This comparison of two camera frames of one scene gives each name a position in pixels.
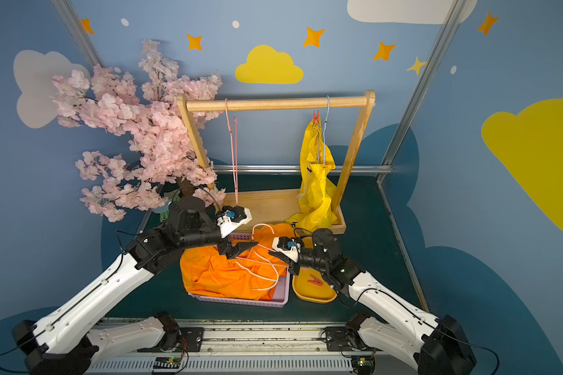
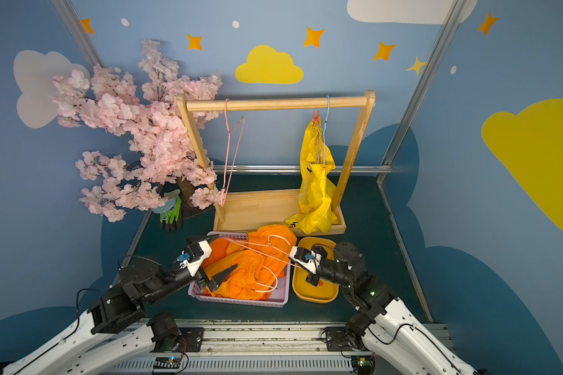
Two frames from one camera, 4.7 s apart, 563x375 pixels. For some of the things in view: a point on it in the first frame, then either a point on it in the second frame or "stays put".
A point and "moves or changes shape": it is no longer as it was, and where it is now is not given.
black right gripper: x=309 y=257 -> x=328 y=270
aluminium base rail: x=249 y=346 stays put
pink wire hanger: x=234 y=142 moves or changes shape
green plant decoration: x=173 y=196 stays put
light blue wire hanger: x=324 y=130 stays put
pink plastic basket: x=281 y=293 stays put
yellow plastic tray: x=309 y=283 stays put
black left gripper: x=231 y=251 -> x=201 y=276
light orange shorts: x=253 y=275 stays put
